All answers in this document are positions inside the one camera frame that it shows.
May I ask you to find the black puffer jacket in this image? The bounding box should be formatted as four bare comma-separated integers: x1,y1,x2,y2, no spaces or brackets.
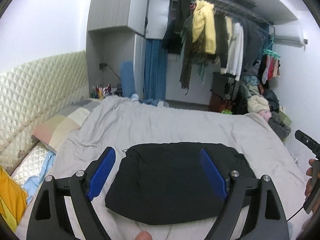
105,142,255,225

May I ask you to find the pile of clothes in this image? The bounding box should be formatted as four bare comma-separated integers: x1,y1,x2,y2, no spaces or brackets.
236,75,291,141

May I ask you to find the metal clothes rack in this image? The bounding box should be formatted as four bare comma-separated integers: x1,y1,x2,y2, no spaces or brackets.
172,0,276,36

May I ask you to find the right hand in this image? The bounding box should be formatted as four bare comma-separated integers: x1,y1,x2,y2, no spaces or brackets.
305,159,318,198

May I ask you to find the left hand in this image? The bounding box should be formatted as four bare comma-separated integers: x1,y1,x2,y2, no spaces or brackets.
135,231,152,240

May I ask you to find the grey bed cover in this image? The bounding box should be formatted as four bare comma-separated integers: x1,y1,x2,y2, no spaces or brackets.
48,96,306,239

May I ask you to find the pink beige pillow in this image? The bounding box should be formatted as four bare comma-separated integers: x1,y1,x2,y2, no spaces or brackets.
31,99,101,153

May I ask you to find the light blue cloth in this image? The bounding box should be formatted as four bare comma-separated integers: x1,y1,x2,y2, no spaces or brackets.
22,151,56,205

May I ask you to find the yellow pillow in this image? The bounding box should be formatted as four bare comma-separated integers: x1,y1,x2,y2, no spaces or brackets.
0,167,28,232

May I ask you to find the blue chair back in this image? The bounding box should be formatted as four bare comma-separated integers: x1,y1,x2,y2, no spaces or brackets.
120,61,136,98

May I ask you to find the teal sock hanger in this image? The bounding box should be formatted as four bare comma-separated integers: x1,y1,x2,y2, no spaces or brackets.
263,36,281,59

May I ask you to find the cream quilted headboard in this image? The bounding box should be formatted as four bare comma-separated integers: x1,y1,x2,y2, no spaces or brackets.
1,51,89,174

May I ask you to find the white air conditioner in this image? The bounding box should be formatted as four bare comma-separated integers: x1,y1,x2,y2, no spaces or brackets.
274,24,308,47

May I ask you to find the white hanging jacket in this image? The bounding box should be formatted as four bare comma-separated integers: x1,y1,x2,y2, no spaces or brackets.
220,22,244,81

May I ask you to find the dark grey hanging coat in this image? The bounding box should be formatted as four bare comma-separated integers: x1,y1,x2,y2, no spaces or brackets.
240,17,264,72

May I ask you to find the blue curtain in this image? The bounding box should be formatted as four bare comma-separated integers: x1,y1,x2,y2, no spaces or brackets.
144,39,168,100

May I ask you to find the brown patterned scarf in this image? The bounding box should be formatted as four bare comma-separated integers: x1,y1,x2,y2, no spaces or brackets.
180,37,216,90

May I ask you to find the black hanging garment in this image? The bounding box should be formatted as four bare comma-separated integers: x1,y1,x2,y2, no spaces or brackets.
162,0,191,55

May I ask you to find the black sweater with cuffs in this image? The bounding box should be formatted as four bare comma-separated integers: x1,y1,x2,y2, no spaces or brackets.
214,13,228,69

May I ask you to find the grey white wardrobe cabinet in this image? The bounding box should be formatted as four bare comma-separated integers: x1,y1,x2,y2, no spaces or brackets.
86,0,170,98

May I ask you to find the yellow fleece jacket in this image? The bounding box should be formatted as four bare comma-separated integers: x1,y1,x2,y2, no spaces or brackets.
192,0,216,55

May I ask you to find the black cable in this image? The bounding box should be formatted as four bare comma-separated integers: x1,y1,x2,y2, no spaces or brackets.
286,206,307,223

